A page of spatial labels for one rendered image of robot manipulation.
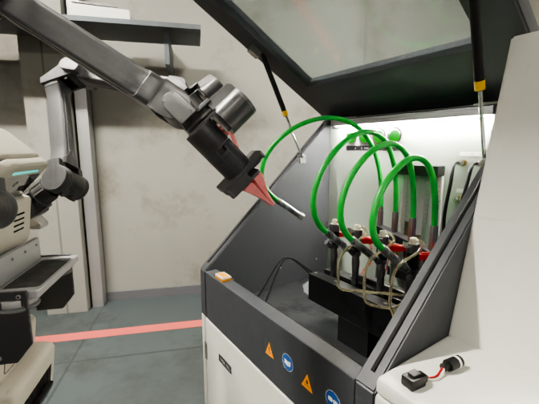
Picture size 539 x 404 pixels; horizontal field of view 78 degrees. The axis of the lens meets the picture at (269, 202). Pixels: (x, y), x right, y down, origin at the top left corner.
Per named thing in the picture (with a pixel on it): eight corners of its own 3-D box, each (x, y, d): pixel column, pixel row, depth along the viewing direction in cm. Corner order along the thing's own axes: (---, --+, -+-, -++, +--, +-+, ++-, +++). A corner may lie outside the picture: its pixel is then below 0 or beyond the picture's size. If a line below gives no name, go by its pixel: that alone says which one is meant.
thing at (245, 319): (206, 317, 110) (204, 271, 107) (218, 313, 112) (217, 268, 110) (350, 461, 59) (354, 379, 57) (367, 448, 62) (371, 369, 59)
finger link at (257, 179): (286, 198, 64) (253, 163, 60) (261, 226, 63) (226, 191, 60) (273, 194, 70) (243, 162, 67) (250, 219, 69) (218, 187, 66)
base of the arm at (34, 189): (24, 191, 103) (2, 195, 91) (46, 174, 103) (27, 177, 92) (46, 212, 105) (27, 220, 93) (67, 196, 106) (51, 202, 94)
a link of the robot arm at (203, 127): (180, 135, 62) (183, 135, 56) (208, 108, 62) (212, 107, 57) (208, 161, 64) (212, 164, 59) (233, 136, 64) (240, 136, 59)
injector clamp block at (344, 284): (307, 321, 100) (308, 272, 97) (331, 312, 105) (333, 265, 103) (411, 387, 72) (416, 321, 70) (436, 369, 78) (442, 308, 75)
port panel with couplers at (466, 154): (441, 252, 95) (451, 139, 90) (447, 249, 96) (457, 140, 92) (492, 264, 84) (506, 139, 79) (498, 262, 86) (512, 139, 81)
